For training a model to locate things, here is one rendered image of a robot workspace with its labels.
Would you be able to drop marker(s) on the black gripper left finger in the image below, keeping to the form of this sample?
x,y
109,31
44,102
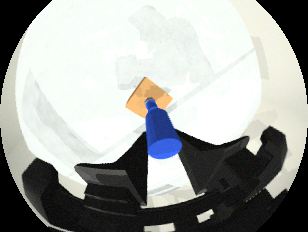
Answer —
x,y
130,170

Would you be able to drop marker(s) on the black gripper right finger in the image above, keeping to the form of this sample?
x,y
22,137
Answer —
x,y
202,160

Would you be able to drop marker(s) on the brown wooden block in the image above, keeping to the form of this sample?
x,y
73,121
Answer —
x,y
144,90

